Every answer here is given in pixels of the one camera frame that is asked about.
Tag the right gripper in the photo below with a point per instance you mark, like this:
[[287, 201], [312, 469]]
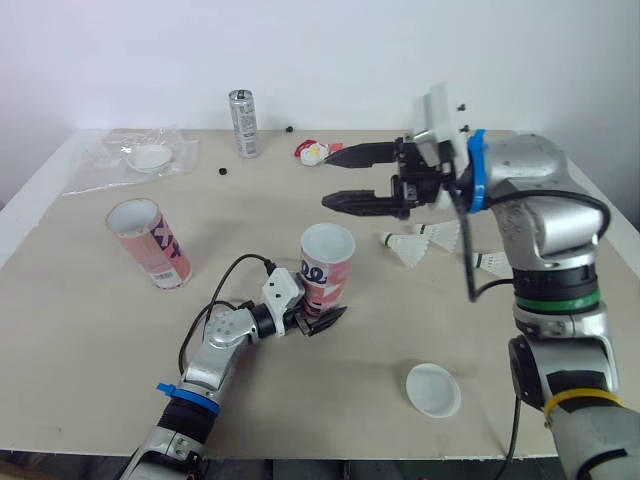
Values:
[[417, 177]]

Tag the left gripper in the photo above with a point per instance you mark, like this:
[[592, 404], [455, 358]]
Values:
[[298, 324]]

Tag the pink patterned tube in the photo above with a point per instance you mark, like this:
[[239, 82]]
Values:
[[150, 245], [326, 270]]

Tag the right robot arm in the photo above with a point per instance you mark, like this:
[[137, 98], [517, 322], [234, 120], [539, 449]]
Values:
[[550, 250]]

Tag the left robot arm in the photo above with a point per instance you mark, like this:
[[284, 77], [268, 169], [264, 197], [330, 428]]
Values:
[[220, 345]]

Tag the white round lid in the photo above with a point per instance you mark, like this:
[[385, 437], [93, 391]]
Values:
[[149, 158], [433, 390]]

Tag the red and white toy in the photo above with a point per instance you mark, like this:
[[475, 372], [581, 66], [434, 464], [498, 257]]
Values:
[[312, 151]]

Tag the white shuttlecock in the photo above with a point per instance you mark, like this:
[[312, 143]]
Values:
[[407, 246], [492, 261], [440, 232]]

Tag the silver drink can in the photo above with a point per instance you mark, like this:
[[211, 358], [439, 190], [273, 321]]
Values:
[[243, 124]]

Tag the clear plastic bag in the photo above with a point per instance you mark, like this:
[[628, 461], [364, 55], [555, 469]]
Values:
[[130, 160]]

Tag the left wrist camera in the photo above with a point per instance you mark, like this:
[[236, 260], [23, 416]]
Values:
[[280, 292]]

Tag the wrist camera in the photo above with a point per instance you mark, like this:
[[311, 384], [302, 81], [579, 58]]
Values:
[[280, 292], [437, 122]]

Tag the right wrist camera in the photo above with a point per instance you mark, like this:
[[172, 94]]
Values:
[[437, 122]]

